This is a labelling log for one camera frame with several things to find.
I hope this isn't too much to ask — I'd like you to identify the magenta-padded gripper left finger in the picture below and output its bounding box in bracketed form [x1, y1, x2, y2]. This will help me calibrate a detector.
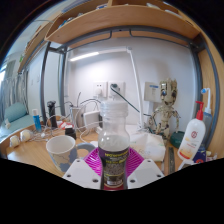
[62, 147, 102, 190]

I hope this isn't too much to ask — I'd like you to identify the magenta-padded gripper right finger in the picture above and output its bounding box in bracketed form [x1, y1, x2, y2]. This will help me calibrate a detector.
[126, 146, 165, 190]

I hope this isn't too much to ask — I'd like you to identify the clear plastic drink bottle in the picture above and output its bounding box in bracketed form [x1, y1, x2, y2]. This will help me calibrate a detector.
[97, 99, 131, 192]

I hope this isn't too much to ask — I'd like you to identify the white tissue pack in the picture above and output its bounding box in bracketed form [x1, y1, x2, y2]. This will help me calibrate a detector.
[129, 131, 167, 163]

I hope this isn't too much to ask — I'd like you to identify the grey metal ruler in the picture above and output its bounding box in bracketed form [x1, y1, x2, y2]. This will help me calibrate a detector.
[167, 146, 176, 175]

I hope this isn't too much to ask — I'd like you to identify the small black box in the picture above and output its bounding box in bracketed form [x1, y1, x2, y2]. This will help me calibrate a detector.
[64, 127, 77, 140]

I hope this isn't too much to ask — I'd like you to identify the white power adapter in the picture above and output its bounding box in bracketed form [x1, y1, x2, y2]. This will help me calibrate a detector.
[82, 110, 101, 128]

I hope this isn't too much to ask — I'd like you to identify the white pen holder cup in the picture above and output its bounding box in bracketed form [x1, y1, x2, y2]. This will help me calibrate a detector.
[70, 106, 85, 128]

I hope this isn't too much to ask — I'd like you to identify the white red-topped pump bottle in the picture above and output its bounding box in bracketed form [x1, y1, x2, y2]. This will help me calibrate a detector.
[177, 100, 207, 161]

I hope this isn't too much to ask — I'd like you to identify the black upright device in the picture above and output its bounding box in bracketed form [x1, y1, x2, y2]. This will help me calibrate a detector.
[46, 100, 59, 130]

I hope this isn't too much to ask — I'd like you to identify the wooden tree creature figurine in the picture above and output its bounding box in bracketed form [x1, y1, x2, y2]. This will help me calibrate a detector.
[147, 78, 181, 141]

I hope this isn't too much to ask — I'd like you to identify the white round earmuff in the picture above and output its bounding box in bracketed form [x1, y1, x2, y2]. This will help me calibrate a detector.
[9, 134, 21, 148]
[20, 129, 33, 143]

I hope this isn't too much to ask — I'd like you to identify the small blue bottle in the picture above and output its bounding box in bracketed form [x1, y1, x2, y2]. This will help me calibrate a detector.
[32, 108, 43, 133]

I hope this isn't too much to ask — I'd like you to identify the clear blue-tipped spray bottle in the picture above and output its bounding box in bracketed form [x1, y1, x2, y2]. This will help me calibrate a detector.
[200, 87, 214, 136]

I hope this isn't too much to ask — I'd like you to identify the white desk lamp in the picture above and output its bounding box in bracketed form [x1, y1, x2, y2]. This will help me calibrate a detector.
[68, 46, 148, 132]

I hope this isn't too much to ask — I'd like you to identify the teal upholstered chair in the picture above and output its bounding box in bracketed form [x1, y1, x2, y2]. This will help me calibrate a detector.
[0, 101, 35, 142]

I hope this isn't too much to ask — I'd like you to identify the wooden overhead shelf unit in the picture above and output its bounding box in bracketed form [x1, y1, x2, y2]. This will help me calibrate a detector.
[17, 0, 202, 75]

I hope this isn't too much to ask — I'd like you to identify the white mug with blue handle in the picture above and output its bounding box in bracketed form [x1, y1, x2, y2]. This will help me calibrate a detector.
[45, 134, 97, 173]

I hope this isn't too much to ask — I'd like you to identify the white charging cable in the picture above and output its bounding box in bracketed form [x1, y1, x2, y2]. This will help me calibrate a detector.
[73, 99, 103, 144]

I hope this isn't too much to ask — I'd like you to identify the white wall box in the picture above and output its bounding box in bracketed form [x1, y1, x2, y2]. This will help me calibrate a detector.
[143, 82, 161, 103]

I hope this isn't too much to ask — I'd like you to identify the white wall socket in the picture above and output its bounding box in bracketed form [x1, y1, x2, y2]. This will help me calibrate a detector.
[92, 81, 108, 99]
[108, 81, 126, 100]

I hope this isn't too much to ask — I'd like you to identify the black plug with cable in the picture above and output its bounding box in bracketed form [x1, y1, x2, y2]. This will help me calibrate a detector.
[110, 83, 153, 118]

